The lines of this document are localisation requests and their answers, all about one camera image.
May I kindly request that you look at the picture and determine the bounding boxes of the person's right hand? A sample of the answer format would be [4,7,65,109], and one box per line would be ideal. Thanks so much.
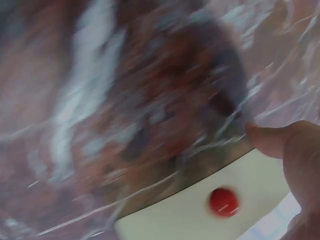
[245,120,320,240]

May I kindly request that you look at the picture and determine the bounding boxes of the clear plastic bag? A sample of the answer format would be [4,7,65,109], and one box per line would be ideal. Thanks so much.
[0,0,320,240]

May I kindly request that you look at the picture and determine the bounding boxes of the small red round thing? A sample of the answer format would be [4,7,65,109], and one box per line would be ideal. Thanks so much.
[209,187,242,218]

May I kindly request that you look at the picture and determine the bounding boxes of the cream white flat board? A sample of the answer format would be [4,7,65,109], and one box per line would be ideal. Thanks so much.
[113,146,302,240]

